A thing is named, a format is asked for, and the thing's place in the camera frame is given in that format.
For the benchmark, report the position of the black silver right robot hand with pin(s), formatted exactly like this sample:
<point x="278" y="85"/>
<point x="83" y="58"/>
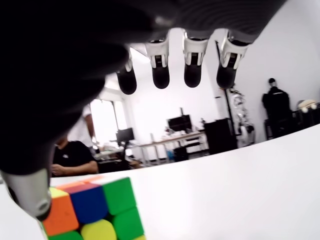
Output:
<point x="62" y="62"/>

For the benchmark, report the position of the multicolour Rubik's cube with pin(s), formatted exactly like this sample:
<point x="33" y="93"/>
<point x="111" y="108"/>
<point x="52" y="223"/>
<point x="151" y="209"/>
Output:
<point x="87" y="205"/>

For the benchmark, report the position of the standing person in white shirt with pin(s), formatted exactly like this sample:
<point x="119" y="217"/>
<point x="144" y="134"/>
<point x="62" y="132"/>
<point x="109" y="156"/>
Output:
<point x="83" y="130"/>

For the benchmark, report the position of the seated person in black shirt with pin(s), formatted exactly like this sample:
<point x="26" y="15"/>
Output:
<point x="72" y="156"/>

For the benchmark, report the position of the black computer monitor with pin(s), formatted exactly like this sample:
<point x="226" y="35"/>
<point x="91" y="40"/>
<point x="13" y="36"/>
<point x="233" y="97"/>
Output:
<point x="125" y="135"/>
<point x="178" y="123"/>

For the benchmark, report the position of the black office chair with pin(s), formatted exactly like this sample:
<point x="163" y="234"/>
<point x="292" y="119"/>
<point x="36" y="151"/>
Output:
<point x="124" y="155"/>

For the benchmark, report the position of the long wooden desk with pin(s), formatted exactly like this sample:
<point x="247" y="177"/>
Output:
<point x="175" y="138"/>

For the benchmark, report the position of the black cabinet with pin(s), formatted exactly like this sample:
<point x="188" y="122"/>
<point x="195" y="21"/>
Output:
<point x="220" y="136"/>

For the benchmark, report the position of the mannequin in black jacket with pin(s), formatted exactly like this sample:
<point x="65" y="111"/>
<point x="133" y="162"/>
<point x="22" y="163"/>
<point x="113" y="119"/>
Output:
<point x="276" y="107"/>

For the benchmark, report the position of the beige plush toy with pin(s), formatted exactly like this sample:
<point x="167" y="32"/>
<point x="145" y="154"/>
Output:
<point x="307" y="105"/>

